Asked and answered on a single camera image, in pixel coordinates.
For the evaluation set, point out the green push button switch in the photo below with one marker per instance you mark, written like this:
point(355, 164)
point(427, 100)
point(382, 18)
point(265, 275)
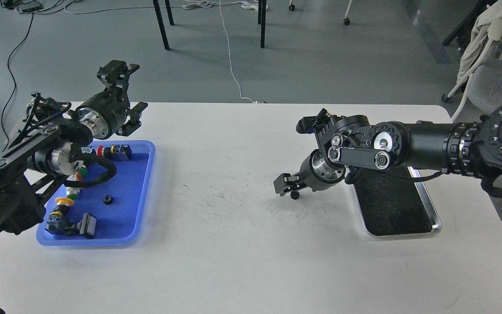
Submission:
point(73, 192)

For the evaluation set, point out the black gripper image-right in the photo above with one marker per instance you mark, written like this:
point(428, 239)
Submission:
point(314, 173)

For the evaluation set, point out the grey office chair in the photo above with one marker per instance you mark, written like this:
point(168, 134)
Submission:
point(499, 83)

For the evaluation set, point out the black table leg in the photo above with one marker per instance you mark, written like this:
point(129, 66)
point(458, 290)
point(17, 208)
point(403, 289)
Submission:
point(161, 22)
point(262, 7)

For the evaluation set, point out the black table leg right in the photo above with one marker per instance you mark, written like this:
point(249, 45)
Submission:
point(262, 7)

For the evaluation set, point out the yellow push button switch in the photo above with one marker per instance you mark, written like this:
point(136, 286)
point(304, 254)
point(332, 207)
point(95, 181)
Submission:
point(58, 222)

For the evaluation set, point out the black table leg left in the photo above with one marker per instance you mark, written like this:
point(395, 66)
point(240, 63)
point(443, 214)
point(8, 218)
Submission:
point(161, 22)

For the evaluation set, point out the white square button switch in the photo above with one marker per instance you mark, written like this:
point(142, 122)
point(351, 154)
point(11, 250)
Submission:
point(87, 226)

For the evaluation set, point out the beige cloth on chair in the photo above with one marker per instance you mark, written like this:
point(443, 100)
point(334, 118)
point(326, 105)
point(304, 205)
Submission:
point(477, 43)

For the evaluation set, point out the red push button switch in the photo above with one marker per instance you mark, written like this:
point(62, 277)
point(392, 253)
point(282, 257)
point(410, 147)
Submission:
point(117, 152)

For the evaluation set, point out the black power strip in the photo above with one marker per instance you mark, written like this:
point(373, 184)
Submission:
point(31, 6)

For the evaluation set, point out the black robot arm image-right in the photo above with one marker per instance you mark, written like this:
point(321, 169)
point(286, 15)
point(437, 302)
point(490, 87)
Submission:
point(349, 144)

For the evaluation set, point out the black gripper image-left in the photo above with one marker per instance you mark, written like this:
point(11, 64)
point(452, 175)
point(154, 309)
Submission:
point(104, 113)

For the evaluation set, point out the silver metal tray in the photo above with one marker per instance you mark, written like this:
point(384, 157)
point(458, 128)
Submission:
point(393, 208)

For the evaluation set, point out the blue plastic tray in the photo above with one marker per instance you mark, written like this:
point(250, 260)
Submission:
point(119, 222)

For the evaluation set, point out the small black gear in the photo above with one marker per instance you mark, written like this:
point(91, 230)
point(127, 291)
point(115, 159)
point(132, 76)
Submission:
point(294, 194)
point(108, 199)

